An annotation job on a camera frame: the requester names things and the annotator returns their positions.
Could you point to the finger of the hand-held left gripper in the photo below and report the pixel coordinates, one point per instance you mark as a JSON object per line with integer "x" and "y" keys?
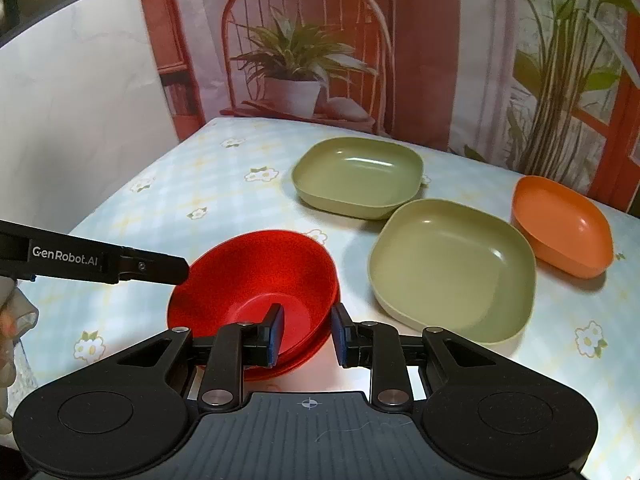
{"x": 160, "y": 266}

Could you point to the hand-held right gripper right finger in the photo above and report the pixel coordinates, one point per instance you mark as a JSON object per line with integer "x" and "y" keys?
{"x": 339, "y": 336}

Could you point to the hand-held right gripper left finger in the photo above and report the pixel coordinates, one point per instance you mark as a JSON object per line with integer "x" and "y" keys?
{"x": 274, "y": 336}

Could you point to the red bowl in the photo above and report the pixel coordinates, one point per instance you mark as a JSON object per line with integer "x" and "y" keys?
{"x": 250, "y": 285}
{"x": 305, "y": 357}

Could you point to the person's left hand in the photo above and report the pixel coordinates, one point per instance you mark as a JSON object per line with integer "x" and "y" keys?
{"x": 10, "y": 325}

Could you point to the green square plate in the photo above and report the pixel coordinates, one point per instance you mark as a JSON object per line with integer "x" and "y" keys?
{"x": 450, "y": 270}
{"x": 357, "y": 175}

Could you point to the white board panel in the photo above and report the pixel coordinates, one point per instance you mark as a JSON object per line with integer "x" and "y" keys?
{"x": 75, "y": 110}

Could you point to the orange bowl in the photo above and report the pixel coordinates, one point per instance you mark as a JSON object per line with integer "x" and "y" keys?
{"x": 562, "y": 230}

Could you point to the printed backdrop cloth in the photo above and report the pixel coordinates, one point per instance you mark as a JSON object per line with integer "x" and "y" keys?
{"x": 425, "y": 60}

